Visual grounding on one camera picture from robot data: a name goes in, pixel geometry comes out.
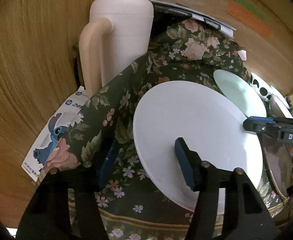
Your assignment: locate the dark brown rimmed plate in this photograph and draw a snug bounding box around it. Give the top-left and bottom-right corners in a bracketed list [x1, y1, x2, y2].
[258, 134, 293, 200]

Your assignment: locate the mint green plate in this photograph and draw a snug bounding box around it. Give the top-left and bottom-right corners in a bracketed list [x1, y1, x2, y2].
[213, 69, 267, 118]

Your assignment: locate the white round plate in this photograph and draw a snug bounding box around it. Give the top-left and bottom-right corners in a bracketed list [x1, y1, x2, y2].
[133, 81, 263, 211]

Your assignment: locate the green sticky note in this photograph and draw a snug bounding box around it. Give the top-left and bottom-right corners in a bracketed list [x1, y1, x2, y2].
[233, 0, 267, 21]

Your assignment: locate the stack of papers and magazines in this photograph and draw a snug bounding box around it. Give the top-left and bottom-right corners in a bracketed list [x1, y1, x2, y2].
[149, 0, 236, 38]

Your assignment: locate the Stitch cartoon paper sheet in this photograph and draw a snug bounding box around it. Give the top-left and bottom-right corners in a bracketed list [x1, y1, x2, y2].
[21, 86, 87, 181]

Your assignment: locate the white bowl with black spots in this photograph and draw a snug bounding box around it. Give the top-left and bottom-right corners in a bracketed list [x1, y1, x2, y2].
[249, 72, 289, 109]

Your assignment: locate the orange sticky note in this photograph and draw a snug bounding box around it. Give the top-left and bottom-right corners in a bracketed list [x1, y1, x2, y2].
[227, 1, 272, 41]

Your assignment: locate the floral dark green cloth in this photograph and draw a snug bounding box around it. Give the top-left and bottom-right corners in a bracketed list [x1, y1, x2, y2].
[39, 20, 287, 239]

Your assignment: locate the small white paper box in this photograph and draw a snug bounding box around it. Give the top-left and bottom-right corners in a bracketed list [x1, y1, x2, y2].
[238, 50, 247, 61]

